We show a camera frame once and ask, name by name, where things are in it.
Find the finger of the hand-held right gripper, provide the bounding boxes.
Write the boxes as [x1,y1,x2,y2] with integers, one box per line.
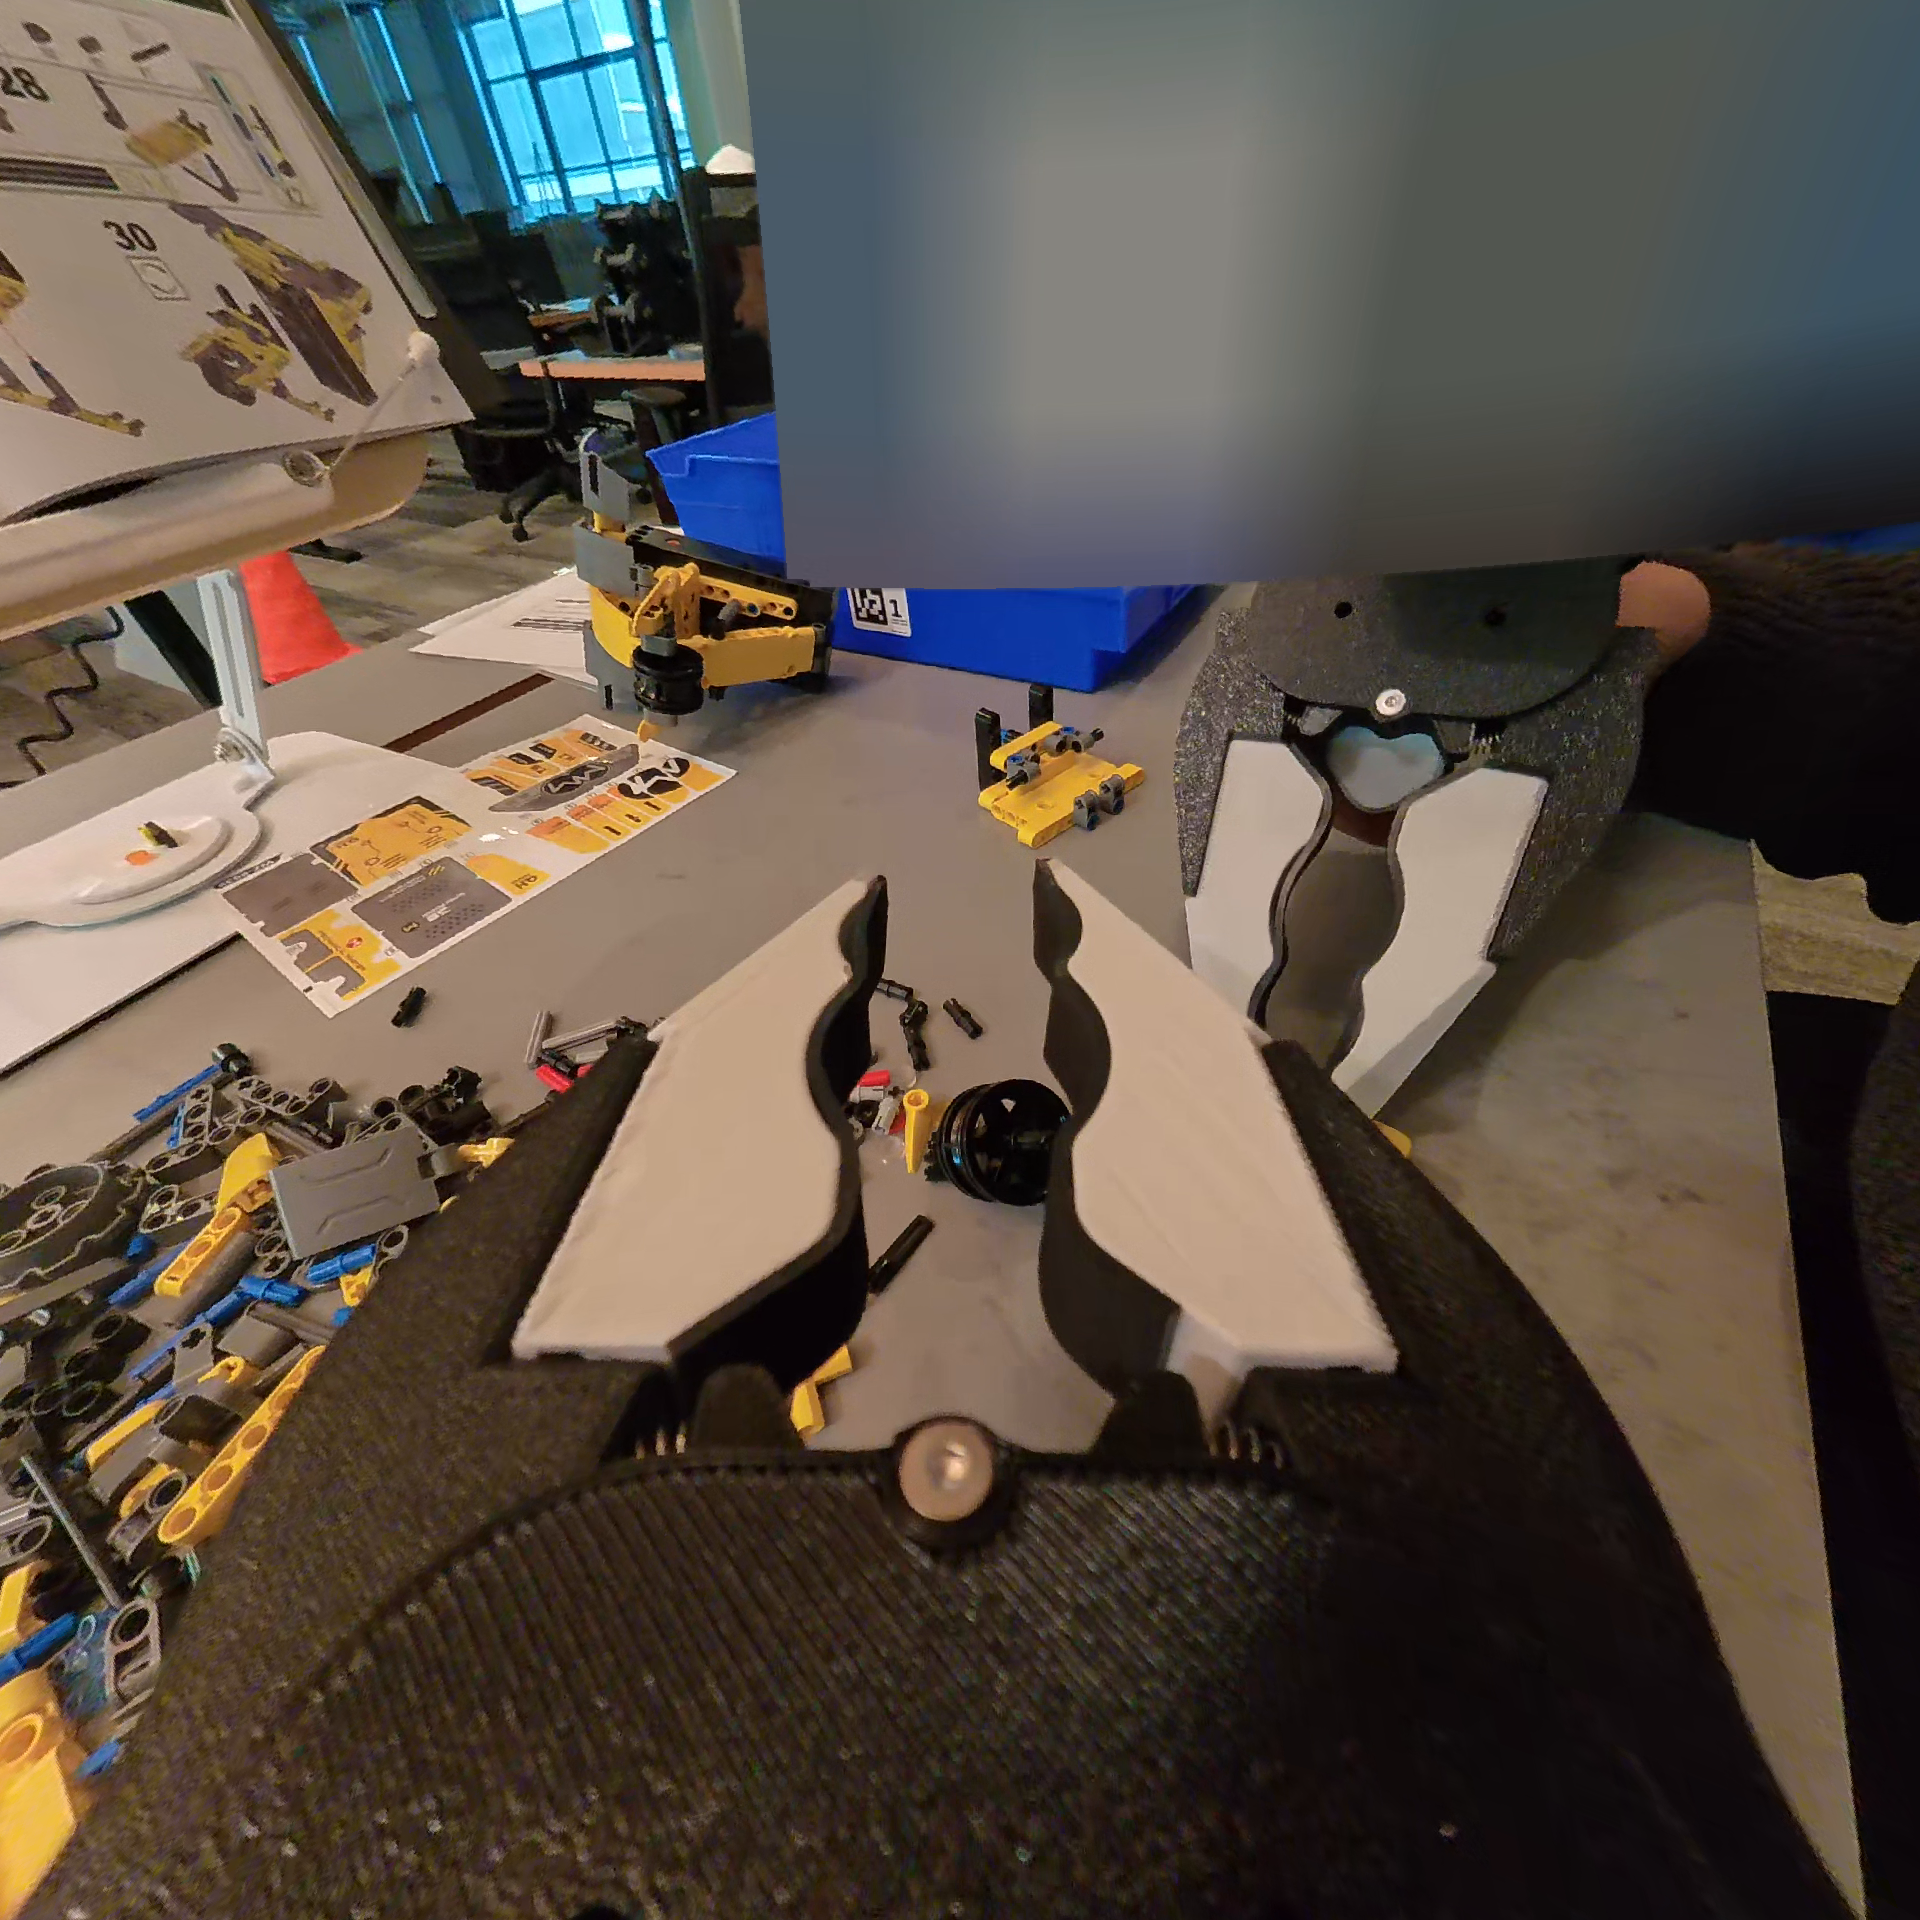
[1185,734,1338,1038]
[1327,764,1551,1121]

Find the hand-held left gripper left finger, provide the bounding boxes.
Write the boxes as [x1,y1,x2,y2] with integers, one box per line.
[510,876,894,1368]

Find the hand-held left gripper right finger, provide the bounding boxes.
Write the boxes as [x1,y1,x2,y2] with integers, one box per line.
[1033,859,1405,1429]

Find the black toy wheel hub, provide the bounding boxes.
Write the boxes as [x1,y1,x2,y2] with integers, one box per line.
[930,1077,1074,1211]

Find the pile of plastic building pieces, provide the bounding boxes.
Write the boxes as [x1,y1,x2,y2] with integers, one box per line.
[0,974,985,1818]

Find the person's right forearm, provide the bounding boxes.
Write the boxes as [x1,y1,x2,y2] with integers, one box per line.
[1626,540,1920,843]

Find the person's right hand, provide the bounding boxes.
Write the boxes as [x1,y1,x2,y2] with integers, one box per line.
[1616,555,1717,662]

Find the small yellow block assembly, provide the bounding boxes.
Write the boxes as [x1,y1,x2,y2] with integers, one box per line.
[974,682,1147,850]

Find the blue plastic bin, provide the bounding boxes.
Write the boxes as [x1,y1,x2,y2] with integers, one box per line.
[644,413,1202,693]

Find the yellow grey sticker sheet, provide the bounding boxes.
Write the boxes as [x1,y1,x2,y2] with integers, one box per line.
[217,716,739,1021]

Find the partly built yellow toy model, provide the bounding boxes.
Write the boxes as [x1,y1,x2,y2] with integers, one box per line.
[574,426,840,739]

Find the white paper sheet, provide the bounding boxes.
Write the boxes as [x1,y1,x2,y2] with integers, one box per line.
[412,593,606,688]
[0,885,289,1074]

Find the orange traffic cone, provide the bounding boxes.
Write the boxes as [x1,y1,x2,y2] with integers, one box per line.
[240,547,363,684]

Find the black office chair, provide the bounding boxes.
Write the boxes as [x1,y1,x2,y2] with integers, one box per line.
[450,383,584,542]

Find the white book stand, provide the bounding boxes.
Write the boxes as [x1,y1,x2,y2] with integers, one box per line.
[0,330,474,933]

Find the large window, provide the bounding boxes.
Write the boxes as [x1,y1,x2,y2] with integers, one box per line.
[293,0,705,229]

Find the building instruction booklet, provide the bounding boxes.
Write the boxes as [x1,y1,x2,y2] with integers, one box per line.
[0,0,474,528]

